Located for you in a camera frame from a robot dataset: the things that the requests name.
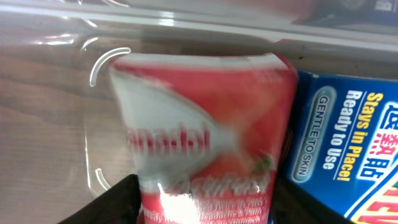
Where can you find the red white medicine sachet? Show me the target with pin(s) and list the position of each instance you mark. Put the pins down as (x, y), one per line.
(205, 133)

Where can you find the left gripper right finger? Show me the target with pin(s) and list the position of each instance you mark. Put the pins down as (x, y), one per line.
(291, 203)

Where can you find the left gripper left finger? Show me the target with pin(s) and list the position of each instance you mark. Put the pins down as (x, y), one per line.
(118, 205)

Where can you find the blue fever patch box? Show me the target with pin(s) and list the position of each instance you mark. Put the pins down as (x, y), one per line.
(343, 146)

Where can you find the clear plastic container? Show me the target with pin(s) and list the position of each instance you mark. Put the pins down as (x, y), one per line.
(49, 47)

